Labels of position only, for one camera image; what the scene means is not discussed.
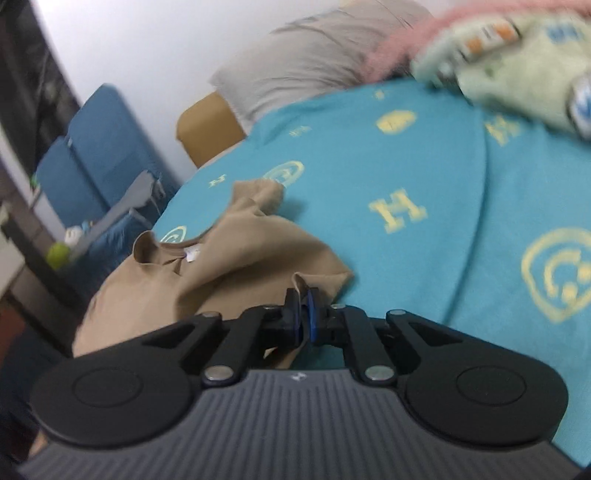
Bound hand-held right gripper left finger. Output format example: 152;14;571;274
141;288;307;387

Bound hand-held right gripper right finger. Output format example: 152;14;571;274
307;288;464;385

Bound tan t-shirt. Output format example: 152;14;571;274
72;179;355;370

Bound teal printed bed sheet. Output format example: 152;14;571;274
151;78;591;470

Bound tan headboard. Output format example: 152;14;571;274
176;91;249;169

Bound grey pillow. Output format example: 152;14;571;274
210;0;437;136

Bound green ball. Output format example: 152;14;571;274
46;242;71;271

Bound blue folding chair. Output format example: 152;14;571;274
35;83;182;289

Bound pink fluffy blanket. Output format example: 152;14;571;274
361;0;490;83

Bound pale green printed blanket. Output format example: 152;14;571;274
410;11;591;140

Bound dark wooden cabinet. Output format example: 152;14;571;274
0;0;83;168

